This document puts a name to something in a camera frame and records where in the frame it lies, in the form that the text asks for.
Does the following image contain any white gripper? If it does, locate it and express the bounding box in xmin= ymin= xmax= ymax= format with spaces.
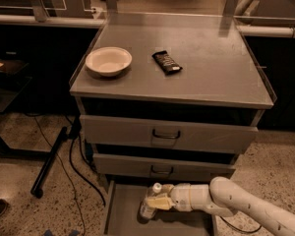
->
xmin=146 ymin=184 xmax=210 ymax=211

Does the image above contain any clear plastic bottle white cap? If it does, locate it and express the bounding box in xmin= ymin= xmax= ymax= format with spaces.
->
xmin=139 ymin=182 xmax=163 ymax=220

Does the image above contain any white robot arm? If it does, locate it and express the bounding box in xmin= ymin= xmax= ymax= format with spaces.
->
xmin=140 ymin=177 xmax=295 ymax=236

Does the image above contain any bottom grey open drawer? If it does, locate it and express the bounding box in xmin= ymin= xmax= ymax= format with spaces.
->
xmin=100 ymin=181 xmax=217 ymax=236

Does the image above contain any middle grey drawer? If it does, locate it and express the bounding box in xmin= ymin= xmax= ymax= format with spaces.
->
xmin=93 ymin=153 xmax=235 ymax=182

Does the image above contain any top grey drawer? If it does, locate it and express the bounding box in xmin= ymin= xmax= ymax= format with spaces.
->
xmin=80 ymin=115 xmax=258 ymax=153

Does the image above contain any grey drawer cabinet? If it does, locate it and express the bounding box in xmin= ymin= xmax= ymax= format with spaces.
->
xmin=71 ymin=13 xmax=275 ymax=236

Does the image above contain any black stand leg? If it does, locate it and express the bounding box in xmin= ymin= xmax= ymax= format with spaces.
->
xmin=30 ymin=127 xmax=67 ymax=199

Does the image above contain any black snack bar wrapper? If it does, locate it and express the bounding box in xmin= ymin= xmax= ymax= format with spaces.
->
xmin=152 ymin=50 xmax=182 ymax=75

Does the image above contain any white round bowl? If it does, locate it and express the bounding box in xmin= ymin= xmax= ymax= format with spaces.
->
xmin=86 ymin=47 xmax=132 ymax=77

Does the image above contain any dark side table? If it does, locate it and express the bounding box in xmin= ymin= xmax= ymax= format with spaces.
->
xmin=0 ymin=55 xmax=31 ymax=113

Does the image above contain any black looped floor cable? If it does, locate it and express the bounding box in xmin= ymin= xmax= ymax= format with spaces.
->
xmin=219 ymin=215 xmax=264 ymax=235

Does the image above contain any black cable left of cabinet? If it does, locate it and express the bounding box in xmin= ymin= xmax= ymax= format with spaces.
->
xmin=68 ymin=135 xmax=107 ymax=207

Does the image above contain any white horizontal rail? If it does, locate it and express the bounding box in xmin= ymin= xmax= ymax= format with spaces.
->
xmin=0 ymin=15 xmax=105 ymax=29

